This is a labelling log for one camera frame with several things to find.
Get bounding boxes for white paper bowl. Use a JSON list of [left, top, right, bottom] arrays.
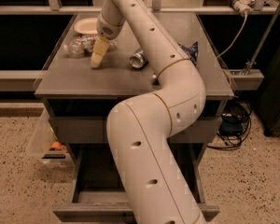
[[74, 18, 97, 35]]

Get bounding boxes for clear plastic water bottle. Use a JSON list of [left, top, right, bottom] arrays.
[[63, 35, 118, 58]]

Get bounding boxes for black cable bundle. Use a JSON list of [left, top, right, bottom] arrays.
[[206, 100, 252, 151]]

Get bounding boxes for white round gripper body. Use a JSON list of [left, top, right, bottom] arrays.
[[96, 13, 125, 40]]

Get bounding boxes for orange fruit in bin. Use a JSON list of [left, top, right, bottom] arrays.
[[49, 142, 67, 152]]

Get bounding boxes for blue kettle chips bag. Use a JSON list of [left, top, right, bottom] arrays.
[[179, 42, 198, 65]]

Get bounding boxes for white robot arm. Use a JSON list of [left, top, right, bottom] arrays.
[[91, 0, 206, 224]]

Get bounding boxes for blue box on floor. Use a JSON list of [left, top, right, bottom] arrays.
[[219, 117, 244, 136]]

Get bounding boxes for white power cable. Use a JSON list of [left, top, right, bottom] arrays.
[[216, 12, 248, 60]]

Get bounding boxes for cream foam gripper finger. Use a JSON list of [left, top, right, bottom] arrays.
[[91, 36, 110, 68]]

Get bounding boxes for upper grey drawer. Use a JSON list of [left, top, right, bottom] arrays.
[[49, 117, 222, 144]]

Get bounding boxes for open lower grey drawer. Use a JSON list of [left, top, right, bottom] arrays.
[[53, 143, 219, 224]]

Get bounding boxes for clear plastic storage bin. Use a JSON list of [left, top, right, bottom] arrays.
[[26, 109, 74, 166]]

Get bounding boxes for grey drawer cabinet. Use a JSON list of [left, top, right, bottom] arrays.
[[34, 12, 234, 224]]

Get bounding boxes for white power strip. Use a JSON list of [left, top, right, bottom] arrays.
[[227, 0, 253, 16]]

